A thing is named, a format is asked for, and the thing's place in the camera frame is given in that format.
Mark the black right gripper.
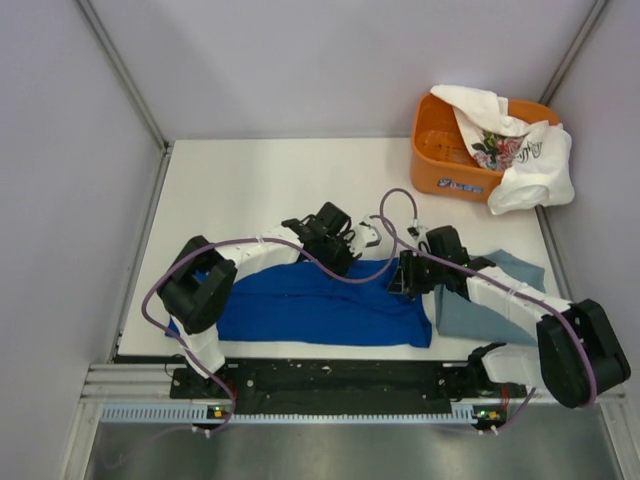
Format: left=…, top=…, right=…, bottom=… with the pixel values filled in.
left=388, top=249, right=447, bottom=294

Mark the blue printed t shirt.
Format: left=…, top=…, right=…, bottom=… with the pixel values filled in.
left=164, top=257, right=434, bottom=349

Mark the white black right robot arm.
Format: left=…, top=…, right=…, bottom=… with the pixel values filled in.
left=388, top=223, right=631, bottom=408

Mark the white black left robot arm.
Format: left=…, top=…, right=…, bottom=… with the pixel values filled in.
left=157, top=202, right=380, bottom=397

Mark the folded grey blue t shirt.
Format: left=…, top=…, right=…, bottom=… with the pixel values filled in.
left=434, top=250, right=545, bottom=347

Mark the orange plastic basket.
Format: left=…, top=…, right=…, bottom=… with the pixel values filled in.
left=410, top=92, right=563, bottom=205

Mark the white floral t shirt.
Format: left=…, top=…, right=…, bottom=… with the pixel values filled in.
left=430, top=85, right=575, bottom=215

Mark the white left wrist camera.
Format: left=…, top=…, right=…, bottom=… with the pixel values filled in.
left=347, top=215, right=381, bottom=256

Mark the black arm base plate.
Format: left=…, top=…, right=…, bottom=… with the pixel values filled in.
left=168, top=355, right=527, bottom=414

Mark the aluminium frame rail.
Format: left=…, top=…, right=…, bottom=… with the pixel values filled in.
left=79, top=362, right=629, bottom=406

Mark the grey slotted cable duct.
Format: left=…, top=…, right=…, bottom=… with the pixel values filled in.
left=101, top=402, right=506, bottom=425

